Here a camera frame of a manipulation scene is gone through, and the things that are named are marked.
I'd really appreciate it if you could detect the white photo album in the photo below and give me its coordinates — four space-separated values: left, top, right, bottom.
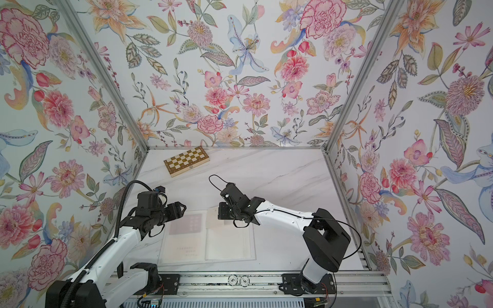
158 210 256 266

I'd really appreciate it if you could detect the red card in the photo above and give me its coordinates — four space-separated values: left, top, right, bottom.
169 213 203 236
206 207 232 229

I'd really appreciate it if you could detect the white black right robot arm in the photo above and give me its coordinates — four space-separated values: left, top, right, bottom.
218 182 351 293

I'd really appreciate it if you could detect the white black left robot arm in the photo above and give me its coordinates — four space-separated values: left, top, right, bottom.
45 189 187 307

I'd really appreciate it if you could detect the wooden folding chess board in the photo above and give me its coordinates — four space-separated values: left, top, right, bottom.
164 146 210 177

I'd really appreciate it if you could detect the black corrugated left cable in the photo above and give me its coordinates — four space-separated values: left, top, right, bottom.
59 180 155 308

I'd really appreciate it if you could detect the thin black right cable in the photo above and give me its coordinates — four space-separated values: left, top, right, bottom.
208 174 363 308

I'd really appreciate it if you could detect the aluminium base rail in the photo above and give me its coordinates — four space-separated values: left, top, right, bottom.
122 269 395 307

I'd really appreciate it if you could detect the aluminium corner post left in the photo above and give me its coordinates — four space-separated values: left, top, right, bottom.
54 0 150 154

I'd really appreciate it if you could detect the aluminium corner post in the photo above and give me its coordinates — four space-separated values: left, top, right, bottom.
54 0 150 154
324 1 404 154

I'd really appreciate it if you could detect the aluminium corner post right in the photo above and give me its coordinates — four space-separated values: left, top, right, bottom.
324 1 404 154

